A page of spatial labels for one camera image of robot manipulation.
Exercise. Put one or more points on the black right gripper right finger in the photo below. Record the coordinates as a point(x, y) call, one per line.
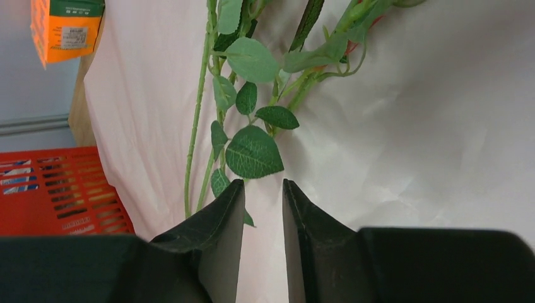
point(328, 262)

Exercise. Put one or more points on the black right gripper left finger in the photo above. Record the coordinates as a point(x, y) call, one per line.
point(196, 261)

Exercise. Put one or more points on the purple wrapping paper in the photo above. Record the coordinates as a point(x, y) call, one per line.
point(435, 130)

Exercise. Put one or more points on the red plastic shopping basket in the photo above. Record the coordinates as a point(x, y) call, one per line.
point(59, 192)

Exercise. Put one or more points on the orange cardboard box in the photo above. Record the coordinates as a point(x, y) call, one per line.
point(65, 29)

